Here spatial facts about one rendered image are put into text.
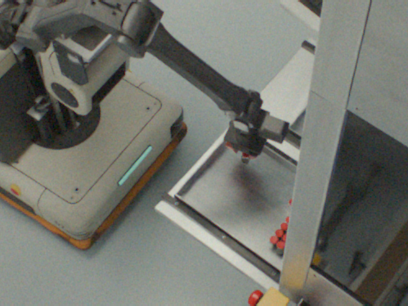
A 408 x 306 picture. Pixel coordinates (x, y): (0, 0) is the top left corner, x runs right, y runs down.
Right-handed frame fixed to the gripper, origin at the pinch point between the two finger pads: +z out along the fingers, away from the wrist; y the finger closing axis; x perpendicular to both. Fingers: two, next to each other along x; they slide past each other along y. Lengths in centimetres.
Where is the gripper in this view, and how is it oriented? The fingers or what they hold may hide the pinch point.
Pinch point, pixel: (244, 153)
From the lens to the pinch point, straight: 214.3
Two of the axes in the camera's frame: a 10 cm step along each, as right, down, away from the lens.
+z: -0.5, 4.7, 8.8
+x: 4.0, -8.0, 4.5
